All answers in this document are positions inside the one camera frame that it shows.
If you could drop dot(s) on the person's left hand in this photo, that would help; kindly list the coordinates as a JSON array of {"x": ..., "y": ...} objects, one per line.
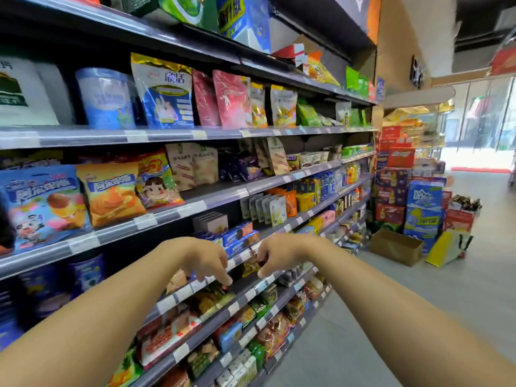
[{"x": 203, "y": 257}]

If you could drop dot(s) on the person's right hand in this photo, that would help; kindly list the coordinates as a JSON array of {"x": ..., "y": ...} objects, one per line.
[{"x": 290, "y": 249}]

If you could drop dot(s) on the person's left fingers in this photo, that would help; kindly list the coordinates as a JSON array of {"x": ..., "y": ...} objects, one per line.
[{"x": 223, "y": 274}]

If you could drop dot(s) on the person's right fingers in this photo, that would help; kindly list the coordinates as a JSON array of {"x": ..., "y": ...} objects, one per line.
[{"x": 267, "y": 257}]

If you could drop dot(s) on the person's right forearm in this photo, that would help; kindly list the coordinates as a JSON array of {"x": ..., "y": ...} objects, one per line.
[{"x": 403, "y": 326}]

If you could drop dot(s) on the person's left forearm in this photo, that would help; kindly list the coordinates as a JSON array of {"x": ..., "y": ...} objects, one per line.
[{"x": 100, "y": 318}]

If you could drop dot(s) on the brown gold snack packet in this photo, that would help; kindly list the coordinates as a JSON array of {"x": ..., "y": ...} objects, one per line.
[{"x": 250, "y": 268}]

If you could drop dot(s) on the stack of blue cookie boxes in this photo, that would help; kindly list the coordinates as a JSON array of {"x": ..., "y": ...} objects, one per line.
[{"x": 240, "y": 237}]

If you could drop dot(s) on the row of grey white pouches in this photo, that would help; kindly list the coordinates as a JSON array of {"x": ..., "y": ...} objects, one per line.
[{"x": 266, "y": 207}]

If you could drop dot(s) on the blue snack pack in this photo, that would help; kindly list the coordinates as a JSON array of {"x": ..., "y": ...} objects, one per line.
[{"x": 227, "y": 335}]

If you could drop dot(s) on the yellow boxes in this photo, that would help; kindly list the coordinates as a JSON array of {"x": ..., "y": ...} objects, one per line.
[{"x": 305, "y": 201}]

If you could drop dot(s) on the red and white packet tray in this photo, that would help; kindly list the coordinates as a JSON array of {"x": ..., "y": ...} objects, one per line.
[{"x": 167, "y": 336}]

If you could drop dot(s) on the row of small white boxes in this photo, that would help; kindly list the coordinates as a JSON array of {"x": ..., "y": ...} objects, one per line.
[{"x": 238, "y": 368}]

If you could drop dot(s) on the pile of purple candy packets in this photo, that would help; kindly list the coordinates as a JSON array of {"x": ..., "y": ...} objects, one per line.
[{"x": 240, "y": 165}]

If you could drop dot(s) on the beige paper snack bag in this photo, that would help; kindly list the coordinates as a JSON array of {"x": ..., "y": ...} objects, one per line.
[
  {"x": 277, "y": 155},
  {"x": 205, "y": 165},
  {"x": 181, "y": 167}
]

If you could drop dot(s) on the row of white cups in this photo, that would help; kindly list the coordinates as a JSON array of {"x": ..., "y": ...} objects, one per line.
[{"x": 308, "y": 159}]

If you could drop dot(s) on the candy bag with girl face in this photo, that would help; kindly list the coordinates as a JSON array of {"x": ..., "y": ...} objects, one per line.
[{"x": 157, "y": 185}]

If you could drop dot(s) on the open cardboard box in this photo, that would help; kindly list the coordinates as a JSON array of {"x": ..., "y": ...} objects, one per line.
[{"x": 397, "y": 247}]

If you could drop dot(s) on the stack of red purple cartons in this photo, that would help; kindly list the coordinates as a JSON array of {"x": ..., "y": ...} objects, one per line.
[{"x": 393, "y": 185}]

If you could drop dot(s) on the green snack bag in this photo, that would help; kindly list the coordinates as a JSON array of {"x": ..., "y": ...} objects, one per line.
[{"x": 308, "y": 115}]

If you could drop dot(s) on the narrow yellow snack bag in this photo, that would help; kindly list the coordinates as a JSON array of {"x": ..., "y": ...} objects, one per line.
[{"x": 258, "y": 106}]

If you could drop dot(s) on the yellow and white snack bag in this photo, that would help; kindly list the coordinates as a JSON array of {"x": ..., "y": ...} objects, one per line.
[{"x": 283, "y": 106}]

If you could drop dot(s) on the pink snack bag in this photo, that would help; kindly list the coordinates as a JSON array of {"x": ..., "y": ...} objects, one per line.
[{"x": 232, "y": 100}]

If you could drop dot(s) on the stack of blue drink cartons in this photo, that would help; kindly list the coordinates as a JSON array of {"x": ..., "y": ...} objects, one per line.
[{"x": 423, "y": 213}]

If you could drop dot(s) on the row of dark blue tubs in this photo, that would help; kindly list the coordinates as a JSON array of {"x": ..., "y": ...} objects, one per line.
[{"x": 60, "y": 284}]

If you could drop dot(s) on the dark red snack bag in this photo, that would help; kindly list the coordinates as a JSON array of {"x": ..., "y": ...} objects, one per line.
[{"x": 204, "y": 100}]

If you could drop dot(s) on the yellow shopping bag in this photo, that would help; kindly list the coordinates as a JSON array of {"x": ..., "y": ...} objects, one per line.
[{"x": 445, "y": 247}]

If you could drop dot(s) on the blue and gold snack bag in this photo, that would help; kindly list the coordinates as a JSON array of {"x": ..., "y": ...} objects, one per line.
[{"x": 165, "y": 96}]

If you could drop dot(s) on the orange yellow snack bag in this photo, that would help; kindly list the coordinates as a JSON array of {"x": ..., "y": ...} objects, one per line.
[{"x": 320, "y": 70}]

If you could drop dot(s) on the blue ice cream print bag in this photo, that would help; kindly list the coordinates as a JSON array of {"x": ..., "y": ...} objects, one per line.
[{"x": 40, "y": 205}]

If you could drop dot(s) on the row of bright green bags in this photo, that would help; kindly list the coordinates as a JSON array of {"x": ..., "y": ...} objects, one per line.
[{"x": 356, "y": 82}]

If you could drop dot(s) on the grey metal store shelf unit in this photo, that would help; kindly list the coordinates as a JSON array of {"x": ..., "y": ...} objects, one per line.
[{"x": 80, "y": 136}]

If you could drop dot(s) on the red crate of bottles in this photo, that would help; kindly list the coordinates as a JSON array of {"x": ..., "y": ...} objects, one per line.
[{"x": 461, "y": 215}]

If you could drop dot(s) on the red and white box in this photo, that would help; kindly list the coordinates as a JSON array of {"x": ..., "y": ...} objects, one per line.
[{"x": 291, "y": 51}]

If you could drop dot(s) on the light blue round tub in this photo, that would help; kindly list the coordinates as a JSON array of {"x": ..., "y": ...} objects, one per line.
[{"x": 107, "y": 100}]

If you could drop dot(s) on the red door mat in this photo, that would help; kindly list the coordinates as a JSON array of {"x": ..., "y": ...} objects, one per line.
[{"x": 479, "y": 170}]

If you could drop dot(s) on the large blue carton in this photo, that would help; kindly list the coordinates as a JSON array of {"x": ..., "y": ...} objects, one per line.
[{"x": 246, "y": 20}]

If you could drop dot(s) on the glass entrance doors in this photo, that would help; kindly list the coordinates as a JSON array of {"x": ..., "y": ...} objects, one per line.
[{"x": 479, "y": 116}]

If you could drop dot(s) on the large green bag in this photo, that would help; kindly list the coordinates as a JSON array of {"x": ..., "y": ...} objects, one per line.
[{"x": 187, "y": 7}]

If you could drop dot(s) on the white bag with green label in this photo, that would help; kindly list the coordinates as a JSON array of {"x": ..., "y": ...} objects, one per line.
[{"x": 24, "y": 96}]

